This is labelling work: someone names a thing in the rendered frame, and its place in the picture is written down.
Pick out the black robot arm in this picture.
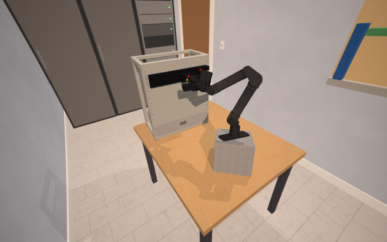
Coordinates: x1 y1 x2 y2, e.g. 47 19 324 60
182 66 262 141

